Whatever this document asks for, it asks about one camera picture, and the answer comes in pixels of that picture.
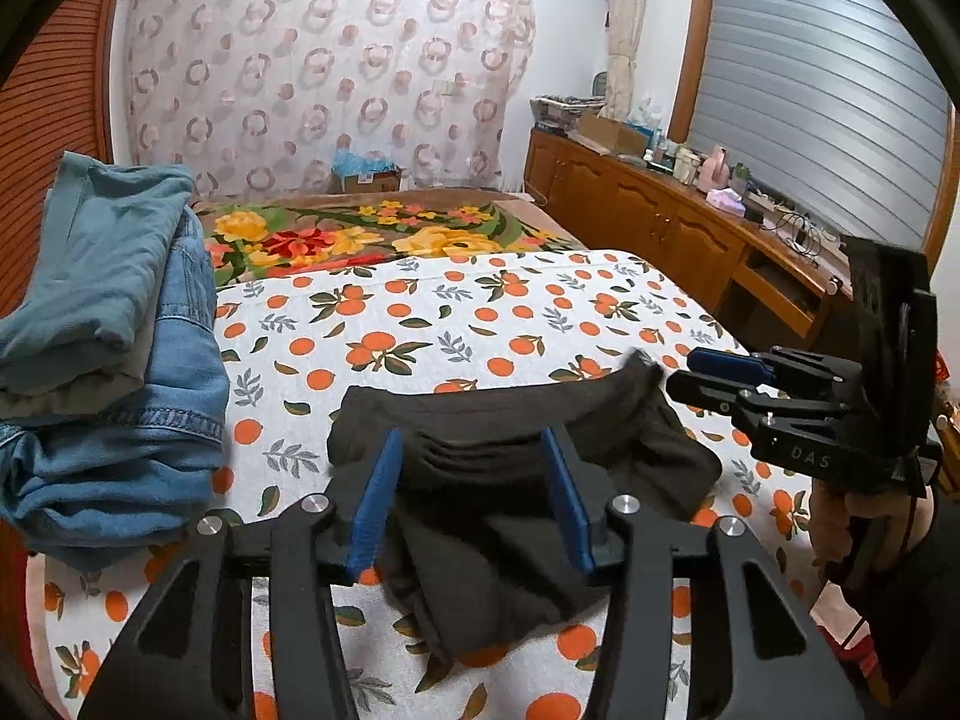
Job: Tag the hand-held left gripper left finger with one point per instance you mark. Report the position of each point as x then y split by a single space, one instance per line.
375 499

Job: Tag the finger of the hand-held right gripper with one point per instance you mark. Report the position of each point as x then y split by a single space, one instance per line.
701 392
724 365

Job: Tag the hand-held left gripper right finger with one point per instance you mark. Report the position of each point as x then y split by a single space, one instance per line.
566 499

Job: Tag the black pants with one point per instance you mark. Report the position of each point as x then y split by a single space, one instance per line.
487 562

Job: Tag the light teal folded pants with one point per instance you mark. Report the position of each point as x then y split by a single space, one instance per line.
97 262

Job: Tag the person's right hand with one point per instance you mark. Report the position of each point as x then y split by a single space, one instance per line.
829 532

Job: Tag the pink tissue pack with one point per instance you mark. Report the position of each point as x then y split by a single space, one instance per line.
725 204

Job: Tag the wooden sideboard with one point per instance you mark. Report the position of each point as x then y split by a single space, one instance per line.
645 217

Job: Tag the pink bottle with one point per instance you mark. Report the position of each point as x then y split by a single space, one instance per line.
716 169

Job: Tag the white orange-print bedsheet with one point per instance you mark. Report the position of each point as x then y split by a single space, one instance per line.
465 315

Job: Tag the blue denim jeans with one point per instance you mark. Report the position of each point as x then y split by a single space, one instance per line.
199 345
97 495

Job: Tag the open cardboard box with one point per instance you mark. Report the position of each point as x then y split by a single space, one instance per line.
611 136

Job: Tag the floral blanket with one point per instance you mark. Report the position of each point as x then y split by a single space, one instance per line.
337 236

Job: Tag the grey window blind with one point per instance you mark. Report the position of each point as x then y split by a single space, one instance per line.
817 75

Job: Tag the grey storage basket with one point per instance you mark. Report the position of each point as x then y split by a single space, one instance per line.
566 111

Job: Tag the grey desk fan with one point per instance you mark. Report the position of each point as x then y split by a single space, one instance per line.
600 84

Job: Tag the grey-green folded garment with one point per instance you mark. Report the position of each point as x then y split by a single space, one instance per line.
82 390

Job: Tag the small cardboard box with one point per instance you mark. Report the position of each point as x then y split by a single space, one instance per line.
371 181

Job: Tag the blue plastic bag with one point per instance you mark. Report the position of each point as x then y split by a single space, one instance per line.
364 162

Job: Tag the beige tied curtain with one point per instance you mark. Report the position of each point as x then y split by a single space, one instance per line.
626 22

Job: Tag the wooden louvered wardrobe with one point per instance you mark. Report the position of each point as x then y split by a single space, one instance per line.
52 90

